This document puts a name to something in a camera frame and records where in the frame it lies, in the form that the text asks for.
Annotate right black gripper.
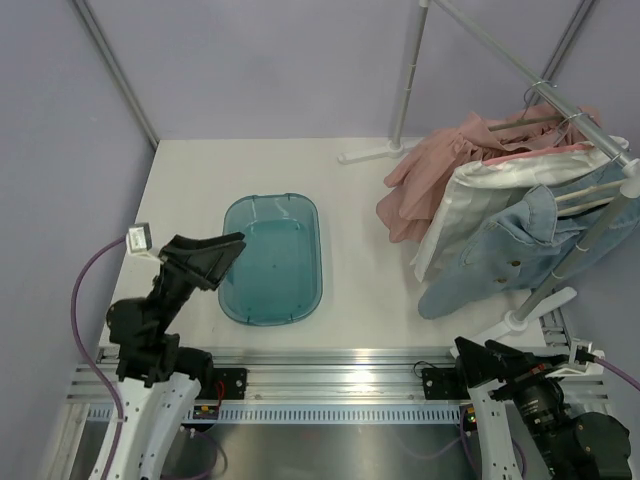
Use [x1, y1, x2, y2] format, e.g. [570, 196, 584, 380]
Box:
[458, 334, 576, 475]

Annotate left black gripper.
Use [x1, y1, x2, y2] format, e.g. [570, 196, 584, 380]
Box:
[149, 232, 246, 333]

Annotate white pleated skirt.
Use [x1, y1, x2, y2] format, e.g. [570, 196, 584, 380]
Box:
[411, 143, 611, 282]

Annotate pink skirt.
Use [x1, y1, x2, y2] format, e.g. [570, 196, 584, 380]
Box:
[375, 104, 604, 245]

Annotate pink clothes hanger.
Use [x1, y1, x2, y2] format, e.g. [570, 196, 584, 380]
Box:
[482, 115, 594, 167]

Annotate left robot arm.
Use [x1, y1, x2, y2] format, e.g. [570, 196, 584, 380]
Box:
[90, 226, 247, 479]

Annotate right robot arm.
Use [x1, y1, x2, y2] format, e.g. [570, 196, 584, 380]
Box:
[453, 337, 632, 479]

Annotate white wooden hanger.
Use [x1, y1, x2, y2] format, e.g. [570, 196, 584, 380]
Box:
[555, 180, 624, 217]

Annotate teal plastic basket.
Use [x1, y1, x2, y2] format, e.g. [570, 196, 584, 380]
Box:
[218, 193, 323, 327]

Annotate white clothes rack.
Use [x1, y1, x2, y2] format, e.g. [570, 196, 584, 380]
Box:
[337, 0, 640, 359]

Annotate blue denim jacket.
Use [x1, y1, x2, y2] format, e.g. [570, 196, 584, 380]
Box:
[418, 164, 623, 320]

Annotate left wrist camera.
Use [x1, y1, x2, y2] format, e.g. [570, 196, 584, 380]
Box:
[125, 222, 160, 262]

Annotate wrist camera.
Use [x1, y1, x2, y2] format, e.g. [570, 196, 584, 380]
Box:
[549, 339, 604, 378]
[125, 222, 160, 262]

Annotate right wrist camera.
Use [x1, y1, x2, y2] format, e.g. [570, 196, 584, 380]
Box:
[549, 339, 604, 378]

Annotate aluminium mounting rail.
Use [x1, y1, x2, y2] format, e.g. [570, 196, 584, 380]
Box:
[65, 348, 609, 405]

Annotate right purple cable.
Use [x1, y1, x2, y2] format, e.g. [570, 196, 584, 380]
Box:
[597, 357, 640, 392]

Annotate purple cable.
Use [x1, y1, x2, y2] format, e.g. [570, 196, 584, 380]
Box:
[597, 357, 640, 392]
[72, 236, 132, 480]

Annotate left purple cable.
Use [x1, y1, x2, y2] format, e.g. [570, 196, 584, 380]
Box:
[72, 236, 132, 480]

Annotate white slotted cable duct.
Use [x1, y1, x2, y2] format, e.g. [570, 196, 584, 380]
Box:
[87, 405, 461, 424]

